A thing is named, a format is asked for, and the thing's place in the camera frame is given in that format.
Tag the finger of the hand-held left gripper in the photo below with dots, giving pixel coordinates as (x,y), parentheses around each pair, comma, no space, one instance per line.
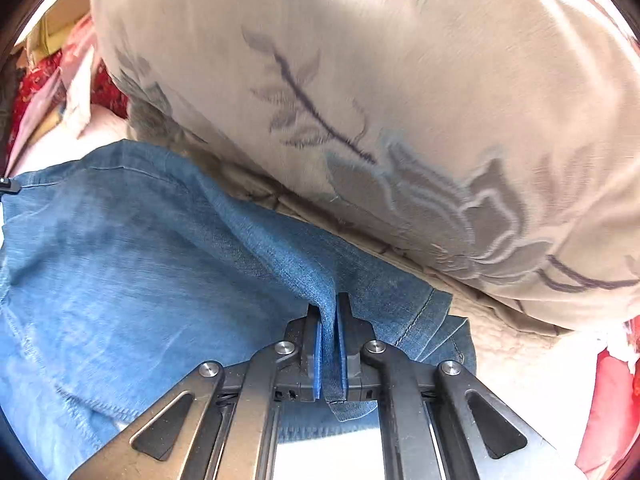
(9,185)

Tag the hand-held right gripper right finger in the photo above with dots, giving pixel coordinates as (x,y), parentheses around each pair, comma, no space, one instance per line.
(343,355)

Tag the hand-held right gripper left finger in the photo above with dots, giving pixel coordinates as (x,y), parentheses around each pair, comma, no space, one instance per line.
(316,360)

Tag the blue denim pants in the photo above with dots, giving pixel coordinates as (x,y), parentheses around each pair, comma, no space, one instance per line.
(150,270)

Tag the red floral cloth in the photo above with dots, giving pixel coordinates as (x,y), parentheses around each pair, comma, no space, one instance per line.
(35,90)

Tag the pile of red pink clothes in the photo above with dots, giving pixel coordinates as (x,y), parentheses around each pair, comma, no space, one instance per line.
(80,50)

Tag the beige floral embroidered pillow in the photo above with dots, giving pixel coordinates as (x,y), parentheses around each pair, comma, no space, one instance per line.
(400,110)

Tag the red and white cloth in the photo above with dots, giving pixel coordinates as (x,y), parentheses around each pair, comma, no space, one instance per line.
(612,385)

